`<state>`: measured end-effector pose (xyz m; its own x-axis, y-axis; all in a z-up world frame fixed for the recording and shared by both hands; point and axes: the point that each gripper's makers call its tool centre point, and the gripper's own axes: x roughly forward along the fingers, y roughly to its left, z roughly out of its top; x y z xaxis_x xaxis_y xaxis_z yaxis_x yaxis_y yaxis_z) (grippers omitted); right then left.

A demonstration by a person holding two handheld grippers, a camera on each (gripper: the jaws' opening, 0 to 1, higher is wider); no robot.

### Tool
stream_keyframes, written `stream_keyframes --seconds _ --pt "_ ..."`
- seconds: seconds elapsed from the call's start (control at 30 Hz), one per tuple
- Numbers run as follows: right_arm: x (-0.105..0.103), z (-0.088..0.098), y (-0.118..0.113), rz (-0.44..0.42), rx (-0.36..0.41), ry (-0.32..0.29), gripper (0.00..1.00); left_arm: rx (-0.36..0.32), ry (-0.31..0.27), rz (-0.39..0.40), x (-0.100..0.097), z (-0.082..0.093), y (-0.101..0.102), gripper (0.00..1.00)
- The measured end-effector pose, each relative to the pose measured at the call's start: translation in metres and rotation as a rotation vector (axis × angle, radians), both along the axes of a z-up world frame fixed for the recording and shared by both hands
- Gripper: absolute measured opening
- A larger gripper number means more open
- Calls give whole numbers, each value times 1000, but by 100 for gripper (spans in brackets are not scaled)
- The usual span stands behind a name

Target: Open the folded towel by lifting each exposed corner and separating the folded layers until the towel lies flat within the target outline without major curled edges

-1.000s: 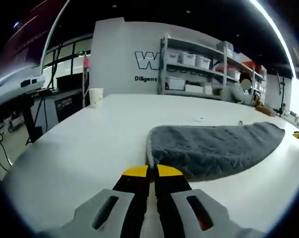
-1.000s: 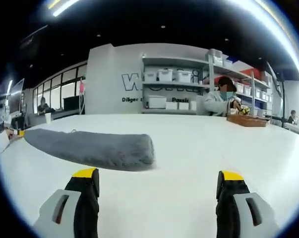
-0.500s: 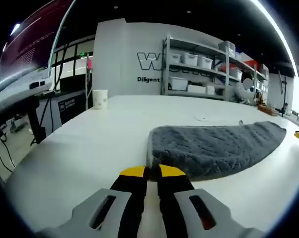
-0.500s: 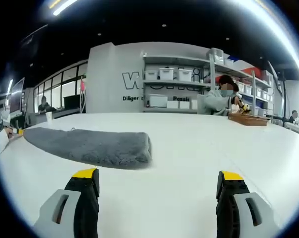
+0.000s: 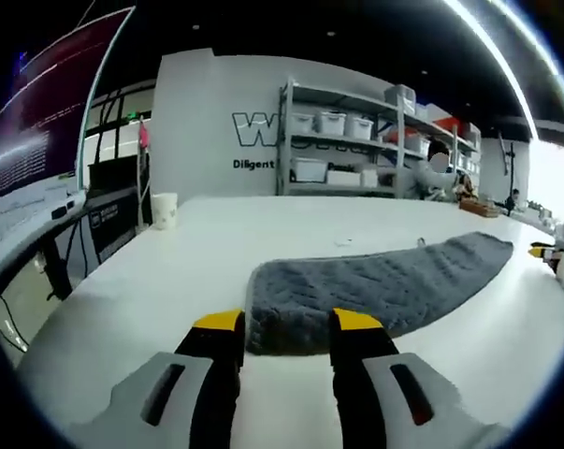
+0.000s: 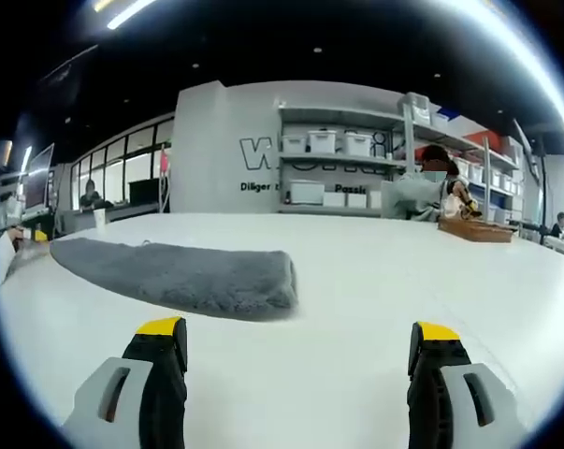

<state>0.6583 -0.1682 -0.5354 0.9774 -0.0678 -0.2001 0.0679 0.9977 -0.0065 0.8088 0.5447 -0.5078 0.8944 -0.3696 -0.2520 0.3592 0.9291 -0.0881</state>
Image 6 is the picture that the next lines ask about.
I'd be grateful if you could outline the monitor screen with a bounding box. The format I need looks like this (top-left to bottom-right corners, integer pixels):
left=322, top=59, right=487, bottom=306
left=21, top=143, right=56, bottom=217

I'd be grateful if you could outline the large white storage bin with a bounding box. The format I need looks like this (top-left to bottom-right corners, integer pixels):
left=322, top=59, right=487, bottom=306
left=290, top=179, right=326, bottom=205

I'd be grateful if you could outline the wooden tray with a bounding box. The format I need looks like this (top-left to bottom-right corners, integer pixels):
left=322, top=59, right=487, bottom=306
left=437, top=216, right=517, bottom=244

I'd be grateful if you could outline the ceiling light strip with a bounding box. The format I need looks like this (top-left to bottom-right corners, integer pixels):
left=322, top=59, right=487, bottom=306
left=93, top=0, right=157, bottom=30

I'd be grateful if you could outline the black counter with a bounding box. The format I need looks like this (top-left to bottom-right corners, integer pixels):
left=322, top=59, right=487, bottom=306
left=56, top=178, right=170, bottom=235

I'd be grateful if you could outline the black tripod stand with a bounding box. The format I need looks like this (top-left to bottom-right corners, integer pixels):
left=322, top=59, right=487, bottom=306
left=512, top=118, right=552, bottom=245

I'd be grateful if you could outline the grey towel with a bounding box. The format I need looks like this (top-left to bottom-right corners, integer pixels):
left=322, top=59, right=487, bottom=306
left=3, top=236, right=300, bottom=324

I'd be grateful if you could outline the pink sign on stand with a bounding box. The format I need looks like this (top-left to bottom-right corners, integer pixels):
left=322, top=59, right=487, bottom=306
left=158, top=143, right=172, bottom=214

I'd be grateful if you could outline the row of small white bins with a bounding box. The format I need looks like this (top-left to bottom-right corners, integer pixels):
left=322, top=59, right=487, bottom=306
left=466, top=162, right=522, bottom=196

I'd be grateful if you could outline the grey metal shelving unit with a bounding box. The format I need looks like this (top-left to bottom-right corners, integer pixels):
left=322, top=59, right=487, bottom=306
left=276, top=92, right=527, bottom=217

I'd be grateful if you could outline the translucent lidded storage bin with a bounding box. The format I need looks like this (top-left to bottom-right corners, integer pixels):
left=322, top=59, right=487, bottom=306
left=404, top=92, right=433, bottom=116

